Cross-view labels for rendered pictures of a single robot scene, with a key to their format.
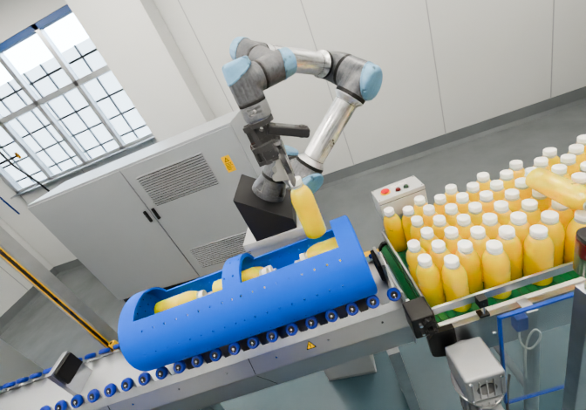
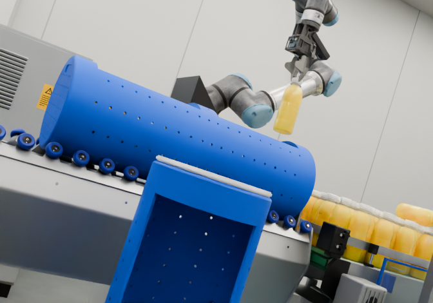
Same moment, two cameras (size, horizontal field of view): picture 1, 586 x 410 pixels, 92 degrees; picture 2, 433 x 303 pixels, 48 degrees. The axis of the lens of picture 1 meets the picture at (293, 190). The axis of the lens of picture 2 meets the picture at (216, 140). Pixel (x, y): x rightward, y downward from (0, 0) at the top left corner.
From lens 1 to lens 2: 1.48 m
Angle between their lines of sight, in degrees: 45
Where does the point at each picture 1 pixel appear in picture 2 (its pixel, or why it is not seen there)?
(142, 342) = (104, 89)
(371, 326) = (278, 245)
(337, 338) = not seen: hidden behind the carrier
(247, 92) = (324, 4)
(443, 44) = not seen: hidden behind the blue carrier
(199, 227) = not seen: outside the picture
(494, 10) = (319, 184)
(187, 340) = (149, 122)
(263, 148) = (307, 39)
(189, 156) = (8, 50)
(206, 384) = (93, 200)
